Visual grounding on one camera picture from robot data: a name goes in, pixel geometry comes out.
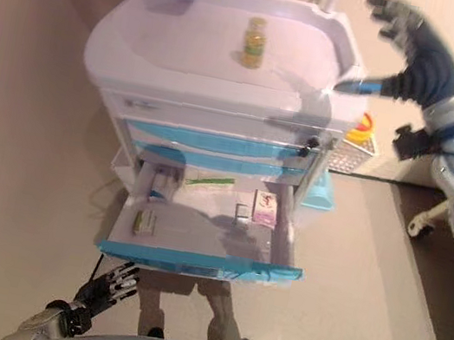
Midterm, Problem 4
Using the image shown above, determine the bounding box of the purple pink medicine box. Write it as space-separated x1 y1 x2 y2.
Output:
249 188 282 229

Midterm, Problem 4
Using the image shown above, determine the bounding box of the white drawer blue handle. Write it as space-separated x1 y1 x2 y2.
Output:
94 151 320 293
120 115 324 173
133 138 313 190

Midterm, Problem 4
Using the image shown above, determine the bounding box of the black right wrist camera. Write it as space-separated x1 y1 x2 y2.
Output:
390 121 438 166

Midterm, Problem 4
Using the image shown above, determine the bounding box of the long green white box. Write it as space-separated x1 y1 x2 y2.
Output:
183 169 237 195

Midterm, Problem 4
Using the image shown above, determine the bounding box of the white side bin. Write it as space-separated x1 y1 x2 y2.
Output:
107 145 144 182

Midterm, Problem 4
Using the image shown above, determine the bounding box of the silver right robot leg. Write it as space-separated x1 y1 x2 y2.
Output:
203 283 266 340

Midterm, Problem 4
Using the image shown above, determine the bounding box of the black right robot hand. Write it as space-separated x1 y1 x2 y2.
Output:
332 0 454 119

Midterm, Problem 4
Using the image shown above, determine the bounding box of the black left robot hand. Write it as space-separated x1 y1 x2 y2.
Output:
71 253 144 326

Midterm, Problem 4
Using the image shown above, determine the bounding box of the black cart key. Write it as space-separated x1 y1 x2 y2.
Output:
296 134 322 161

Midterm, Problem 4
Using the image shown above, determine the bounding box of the yellow medicine bottle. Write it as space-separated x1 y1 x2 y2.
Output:
237 15 271 71

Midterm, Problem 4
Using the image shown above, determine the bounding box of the waste bin blue lid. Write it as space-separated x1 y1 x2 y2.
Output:
301 172 341 213

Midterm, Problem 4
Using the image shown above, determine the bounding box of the white medical cart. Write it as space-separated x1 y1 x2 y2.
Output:
49 0 388 301

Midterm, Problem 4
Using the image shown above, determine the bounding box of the white perforated side basket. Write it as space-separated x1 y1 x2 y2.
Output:
325 132 380 180

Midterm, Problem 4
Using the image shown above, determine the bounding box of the white blue medicine box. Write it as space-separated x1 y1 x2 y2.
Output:
146 167 184 207

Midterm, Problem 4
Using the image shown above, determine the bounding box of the bed caster wheel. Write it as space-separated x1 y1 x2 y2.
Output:
407 219 435 241

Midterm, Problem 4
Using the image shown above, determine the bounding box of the yellow sharps container red lid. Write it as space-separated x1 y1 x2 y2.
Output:
343 109 379 147

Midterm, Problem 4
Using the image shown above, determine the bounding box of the small green white box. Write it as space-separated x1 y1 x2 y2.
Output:
130 206 159 239

